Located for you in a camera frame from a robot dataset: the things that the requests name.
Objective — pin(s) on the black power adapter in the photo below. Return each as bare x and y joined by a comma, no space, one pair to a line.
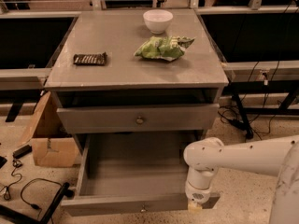
22,151

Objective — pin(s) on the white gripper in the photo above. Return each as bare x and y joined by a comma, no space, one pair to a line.
197,192

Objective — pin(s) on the grey drawer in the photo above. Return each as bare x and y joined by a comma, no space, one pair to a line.
131,173
138,118

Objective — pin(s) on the white ceramic bowl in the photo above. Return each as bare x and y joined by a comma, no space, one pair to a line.
157,21

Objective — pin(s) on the dark snack bar wrapper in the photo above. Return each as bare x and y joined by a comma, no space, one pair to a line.
90,59

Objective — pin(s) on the grey drawer cabinet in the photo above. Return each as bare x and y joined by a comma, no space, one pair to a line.
195,78

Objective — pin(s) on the brown cardboard box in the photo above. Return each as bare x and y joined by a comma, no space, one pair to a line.
51,145

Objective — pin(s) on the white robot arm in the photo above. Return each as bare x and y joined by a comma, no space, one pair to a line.
278,157

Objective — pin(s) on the green chip bag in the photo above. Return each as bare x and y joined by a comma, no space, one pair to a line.
168,48

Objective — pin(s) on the grey top drawer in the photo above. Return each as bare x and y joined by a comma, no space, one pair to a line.
138,118

